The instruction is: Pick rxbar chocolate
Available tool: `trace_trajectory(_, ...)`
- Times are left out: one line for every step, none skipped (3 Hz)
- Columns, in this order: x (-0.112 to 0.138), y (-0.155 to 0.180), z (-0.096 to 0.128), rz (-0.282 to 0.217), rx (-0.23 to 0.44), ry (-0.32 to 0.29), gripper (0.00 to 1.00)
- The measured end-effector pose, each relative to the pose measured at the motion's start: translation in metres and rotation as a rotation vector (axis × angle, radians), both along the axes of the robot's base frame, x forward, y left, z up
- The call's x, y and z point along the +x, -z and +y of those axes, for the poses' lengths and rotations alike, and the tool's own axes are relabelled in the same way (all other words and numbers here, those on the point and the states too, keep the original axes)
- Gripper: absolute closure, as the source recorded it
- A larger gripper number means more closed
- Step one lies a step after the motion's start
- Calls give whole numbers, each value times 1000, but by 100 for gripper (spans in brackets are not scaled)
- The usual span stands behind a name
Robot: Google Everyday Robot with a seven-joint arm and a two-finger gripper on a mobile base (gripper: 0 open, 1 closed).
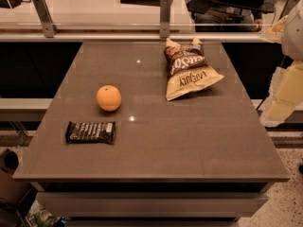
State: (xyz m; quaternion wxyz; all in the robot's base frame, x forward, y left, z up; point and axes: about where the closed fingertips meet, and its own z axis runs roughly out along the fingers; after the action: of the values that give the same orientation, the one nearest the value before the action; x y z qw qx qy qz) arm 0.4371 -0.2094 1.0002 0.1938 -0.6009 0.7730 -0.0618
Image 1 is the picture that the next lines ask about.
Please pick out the brown table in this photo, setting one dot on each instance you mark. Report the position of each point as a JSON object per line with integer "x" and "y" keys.
{"x": 205, "y": 155}

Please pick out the right metal glass bracket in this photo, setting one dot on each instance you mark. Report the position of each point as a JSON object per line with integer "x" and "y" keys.
{"x": 289, "y": 5}

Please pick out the orange fruit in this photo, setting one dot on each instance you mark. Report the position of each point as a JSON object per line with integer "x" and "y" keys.
{"x": 108, "y": 98}

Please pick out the black rxbar chocolate wrapper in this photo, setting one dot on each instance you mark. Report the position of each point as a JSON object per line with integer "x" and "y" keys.
{"x": 90, "y": 132}

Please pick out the seated person behind glass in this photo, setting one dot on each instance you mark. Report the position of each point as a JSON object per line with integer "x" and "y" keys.
{"x": 217, "y": 16}

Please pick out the dark bin lower left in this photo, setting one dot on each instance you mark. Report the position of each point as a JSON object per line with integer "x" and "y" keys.
{"x": 11, "y": 191}

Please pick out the middle metal glass bracket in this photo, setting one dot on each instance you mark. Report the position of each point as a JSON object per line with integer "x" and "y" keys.
{"x": 164, "y": 18}

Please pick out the metal glass bracket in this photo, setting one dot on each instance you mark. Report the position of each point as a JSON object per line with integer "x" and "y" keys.
{"x": 164, "y": 18}
{"x": 289, "y": 5}
{"x": 48, "y": 27}

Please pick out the Late July chips bag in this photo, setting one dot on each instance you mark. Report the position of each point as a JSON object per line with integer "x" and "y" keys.
{"x": 188, "y": 70}

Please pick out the left metal glass bracket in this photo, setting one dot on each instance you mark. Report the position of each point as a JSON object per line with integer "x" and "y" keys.
{"x": 48, "y": 27}

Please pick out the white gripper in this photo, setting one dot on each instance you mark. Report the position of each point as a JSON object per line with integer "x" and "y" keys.
{"x": 294, "y": 35}

